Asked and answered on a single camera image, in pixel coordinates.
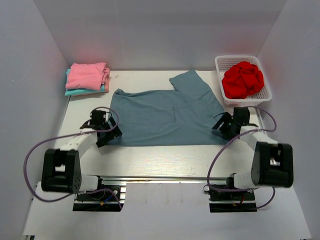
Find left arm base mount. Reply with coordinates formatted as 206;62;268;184
72;176;127;212

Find white plastic basket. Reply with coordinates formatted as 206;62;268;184
214;55;272;107

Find blue-grey t-shirt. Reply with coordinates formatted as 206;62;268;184
109;70;227;147

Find crumpled red t-shirt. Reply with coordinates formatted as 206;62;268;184
221;61;265;99

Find folded pink t-shirt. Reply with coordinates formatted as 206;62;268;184
65;62;110;91

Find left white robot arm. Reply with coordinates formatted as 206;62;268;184
41;107;122;200

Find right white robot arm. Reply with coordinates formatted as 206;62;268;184
207;107;294;200

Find folded teal t-shirt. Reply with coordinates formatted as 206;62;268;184
64;68;105;96

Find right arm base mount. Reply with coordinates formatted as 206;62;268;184
203;173;258;213

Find aluminium rail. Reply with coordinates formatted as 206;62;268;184
99;175;231;182

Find folded peach t-shirt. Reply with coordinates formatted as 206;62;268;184
102;67;110;93

